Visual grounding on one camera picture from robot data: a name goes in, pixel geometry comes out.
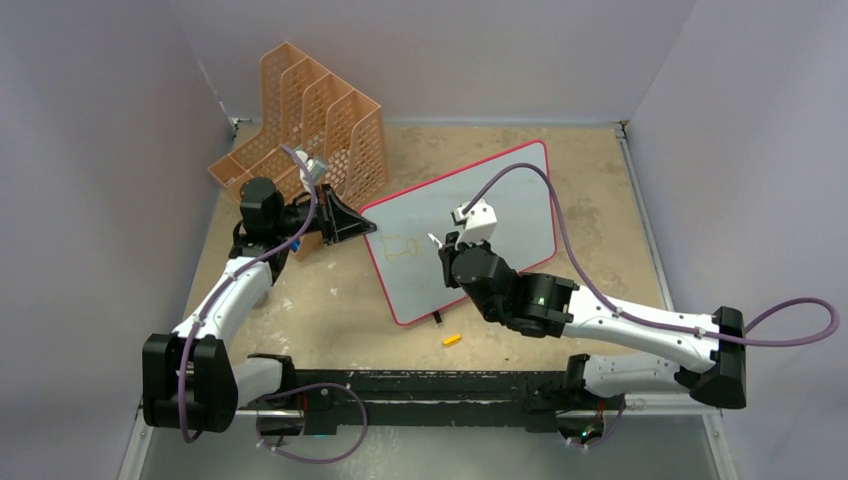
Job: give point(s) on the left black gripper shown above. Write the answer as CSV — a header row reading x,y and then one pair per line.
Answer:
x,y
343,223

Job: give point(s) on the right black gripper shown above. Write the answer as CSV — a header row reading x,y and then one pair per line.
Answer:
x,y
449,250

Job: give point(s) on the yellow marker cap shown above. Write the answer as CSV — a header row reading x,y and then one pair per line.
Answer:
x,y
452,340

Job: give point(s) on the white marker pen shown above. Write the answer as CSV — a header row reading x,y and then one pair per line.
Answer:
x,y
435,240

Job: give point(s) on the pink framed whiteboard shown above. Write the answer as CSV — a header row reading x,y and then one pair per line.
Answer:
x,y
406,260

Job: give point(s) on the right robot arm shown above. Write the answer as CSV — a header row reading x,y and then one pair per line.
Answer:
x,y
695,353

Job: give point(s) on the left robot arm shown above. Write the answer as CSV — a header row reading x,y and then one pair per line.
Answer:
x,y
188,380

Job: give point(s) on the orange plastic file organizer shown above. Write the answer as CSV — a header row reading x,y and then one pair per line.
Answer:
x,y
306,106

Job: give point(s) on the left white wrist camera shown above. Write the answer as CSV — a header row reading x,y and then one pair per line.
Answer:
x,y
316,168

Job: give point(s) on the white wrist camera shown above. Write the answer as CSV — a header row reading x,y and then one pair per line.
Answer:
x,y
476,225
316,168

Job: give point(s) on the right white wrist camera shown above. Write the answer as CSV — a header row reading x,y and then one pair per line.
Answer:
x,y
476,225

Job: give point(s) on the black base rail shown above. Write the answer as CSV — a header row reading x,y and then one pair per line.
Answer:
x,y
535,401

